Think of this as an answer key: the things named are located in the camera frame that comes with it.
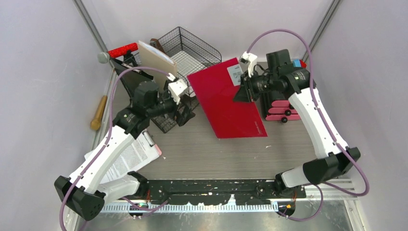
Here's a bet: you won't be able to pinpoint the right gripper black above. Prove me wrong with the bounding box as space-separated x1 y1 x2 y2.
232 69 278 103

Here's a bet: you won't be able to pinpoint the black pink drawer cabinet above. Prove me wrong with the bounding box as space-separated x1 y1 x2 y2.
260 91 301 123

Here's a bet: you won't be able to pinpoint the red notebook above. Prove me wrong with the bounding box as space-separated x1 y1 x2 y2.
187 58 268 139

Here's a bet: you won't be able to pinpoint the pink clipboard with paper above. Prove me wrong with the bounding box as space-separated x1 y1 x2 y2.
101 129 162 183

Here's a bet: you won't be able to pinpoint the black clip file folder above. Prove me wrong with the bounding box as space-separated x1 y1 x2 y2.
111 59 153 98

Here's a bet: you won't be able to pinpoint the beige folder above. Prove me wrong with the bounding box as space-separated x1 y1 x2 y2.
137 40 178 92

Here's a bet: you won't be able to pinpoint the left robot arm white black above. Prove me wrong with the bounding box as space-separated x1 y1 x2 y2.
54 79 195 221

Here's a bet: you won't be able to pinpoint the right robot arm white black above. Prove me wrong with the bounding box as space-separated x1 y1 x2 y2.
233 49 361 198

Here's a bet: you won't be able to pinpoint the white grid clipboard in tray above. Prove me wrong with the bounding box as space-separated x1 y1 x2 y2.
170 51 206 76

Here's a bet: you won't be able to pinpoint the colourful toy blocks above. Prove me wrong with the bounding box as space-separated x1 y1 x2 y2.
292 59 307 68

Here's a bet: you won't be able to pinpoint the brown object behind organizer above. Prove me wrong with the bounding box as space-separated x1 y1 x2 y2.
150 38 165 53

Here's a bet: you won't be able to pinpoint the red glitter microphone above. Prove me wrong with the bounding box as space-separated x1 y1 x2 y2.
97 43 138 64

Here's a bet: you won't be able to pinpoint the wooden stick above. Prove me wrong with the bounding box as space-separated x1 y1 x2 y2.
90 95 108 131

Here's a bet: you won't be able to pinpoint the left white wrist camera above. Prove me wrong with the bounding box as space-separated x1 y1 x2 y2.
168 79 188 105

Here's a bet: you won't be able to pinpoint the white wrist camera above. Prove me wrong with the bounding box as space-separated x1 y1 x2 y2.
168 79 188 105
239 51 258 77

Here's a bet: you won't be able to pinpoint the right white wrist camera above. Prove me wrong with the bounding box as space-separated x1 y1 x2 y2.
239 51 258 77

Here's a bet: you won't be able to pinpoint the black wire mesh organizer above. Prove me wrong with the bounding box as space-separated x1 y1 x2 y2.
127 26 222 134

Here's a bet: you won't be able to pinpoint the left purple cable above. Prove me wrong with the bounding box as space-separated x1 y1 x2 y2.
59 66 178 231

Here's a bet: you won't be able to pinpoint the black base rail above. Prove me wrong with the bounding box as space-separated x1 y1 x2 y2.
127 179 306 205

